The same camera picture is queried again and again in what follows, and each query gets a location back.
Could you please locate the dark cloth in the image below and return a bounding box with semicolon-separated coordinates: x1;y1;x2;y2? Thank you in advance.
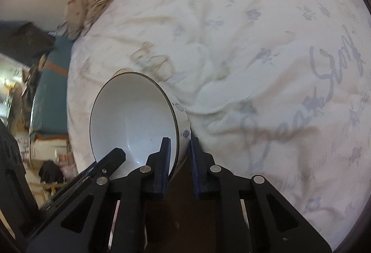
39;160;65;184

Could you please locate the white floral blanket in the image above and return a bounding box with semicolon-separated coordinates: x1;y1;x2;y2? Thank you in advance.
67;0;371;250

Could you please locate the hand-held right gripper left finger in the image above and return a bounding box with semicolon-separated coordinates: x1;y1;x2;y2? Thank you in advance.
26;137;171;253

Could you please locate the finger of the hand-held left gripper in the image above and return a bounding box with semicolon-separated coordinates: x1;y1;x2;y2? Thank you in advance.
38;148;126;230

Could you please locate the white bowl with fish print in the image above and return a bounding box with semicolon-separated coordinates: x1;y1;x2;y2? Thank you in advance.
89;68;192;181

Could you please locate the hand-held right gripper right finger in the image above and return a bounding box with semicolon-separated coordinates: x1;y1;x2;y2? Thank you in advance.
190;137;332;253

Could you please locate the teal mattress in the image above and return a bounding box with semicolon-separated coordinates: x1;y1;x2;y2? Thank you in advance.
29;35;74;137

